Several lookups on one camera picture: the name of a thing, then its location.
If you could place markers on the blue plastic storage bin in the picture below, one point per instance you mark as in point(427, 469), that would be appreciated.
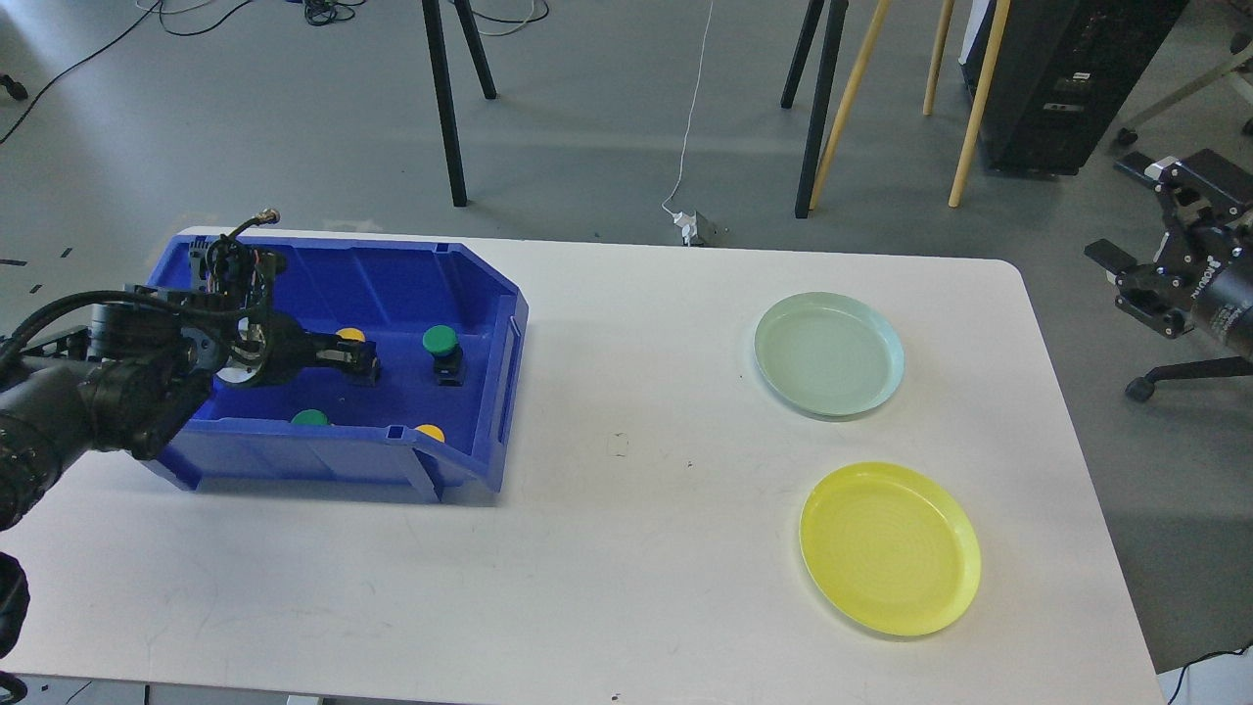
point(393, 291)

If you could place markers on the light green plate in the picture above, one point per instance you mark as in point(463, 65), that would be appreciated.
point(828, 355)

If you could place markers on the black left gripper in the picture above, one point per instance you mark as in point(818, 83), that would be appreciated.
point(275, 349)

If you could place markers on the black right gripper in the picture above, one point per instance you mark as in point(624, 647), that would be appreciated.
point(1201, 275)

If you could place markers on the black tripod legs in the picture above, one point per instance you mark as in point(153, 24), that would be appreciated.
point(823, 19)
point(445, 102)

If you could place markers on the yellow plate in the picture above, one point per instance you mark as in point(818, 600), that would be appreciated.
point(890, 549)

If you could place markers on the black computer tower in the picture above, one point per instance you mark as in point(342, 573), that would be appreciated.
point(1063, 73)

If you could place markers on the black tripod right legs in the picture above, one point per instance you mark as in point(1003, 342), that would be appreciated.
point(823, 19)

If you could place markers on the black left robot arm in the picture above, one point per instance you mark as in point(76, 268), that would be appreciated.
point(125, 370)

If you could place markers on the black chair base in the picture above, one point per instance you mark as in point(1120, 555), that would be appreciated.
point(1143, 387)

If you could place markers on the black tripod left legs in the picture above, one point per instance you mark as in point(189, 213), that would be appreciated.
point(445, 102)

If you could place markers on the wooden easel legs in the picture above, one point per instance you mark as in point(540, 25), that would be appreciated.
point(830, 134)

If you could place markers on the white power adapter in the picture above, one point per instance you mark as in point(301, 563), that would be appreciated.
point(693, 228)

